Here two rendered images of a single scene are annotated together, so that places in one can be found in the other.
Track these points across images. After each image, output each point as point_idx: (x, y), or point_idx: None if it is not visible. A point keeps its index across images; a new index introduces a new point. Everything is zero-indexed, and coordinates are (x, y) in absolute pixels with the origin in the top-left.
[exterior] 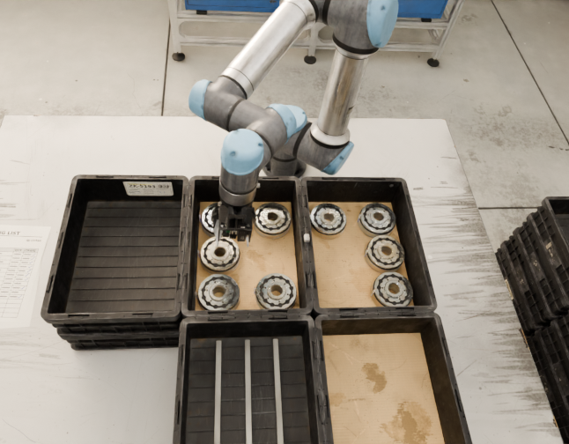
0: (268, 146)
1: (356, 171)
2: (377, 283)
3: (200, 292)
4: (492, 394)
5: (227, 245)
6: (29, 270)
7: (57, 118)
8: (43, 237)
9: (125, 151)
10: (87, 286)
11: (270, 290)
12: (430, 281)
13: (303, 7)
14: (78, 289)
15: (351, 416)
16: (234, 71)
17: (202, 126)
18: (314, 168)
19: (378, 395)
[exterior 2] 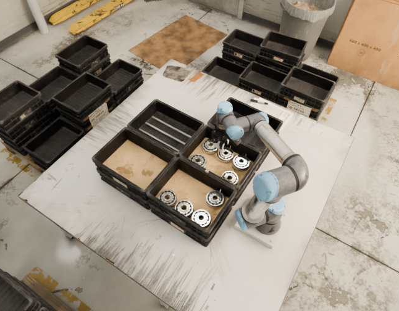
0: (223, 117)
1: (244, 261)
2: (174, 194)
3: (214, 140)
4: (107, 225)
5: (226, 157)
6: None
7: (344, 153)
8: None
9: (311, 168)
10: None
11: (199, 158)
12: (156, 200)
13: (286, 156)
14: (240, 116)
15: (143, 158)
16: (263, 123)
17: (315, 205)
18: (256, 234)
19: (141, 170)
